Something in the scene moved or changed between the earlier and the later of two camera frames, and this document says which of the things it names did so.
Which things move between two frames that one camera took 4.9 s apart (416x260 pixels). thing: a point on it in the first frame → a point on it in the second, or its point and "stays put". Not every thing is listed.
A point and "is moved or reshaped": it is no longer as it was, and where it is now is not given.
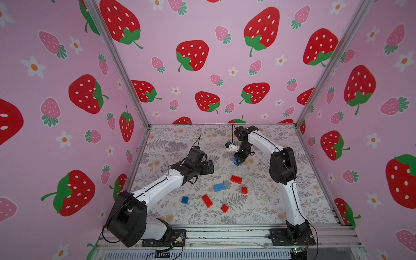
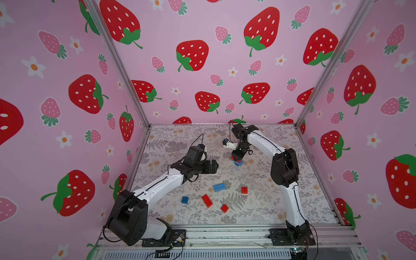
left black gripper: x=205 y=170 stays put
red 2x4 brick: x=236 y=180 is moved or reshaped
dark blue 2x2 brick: x=235 y=162 stays put
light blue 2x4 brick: x=219 y=187 stays put
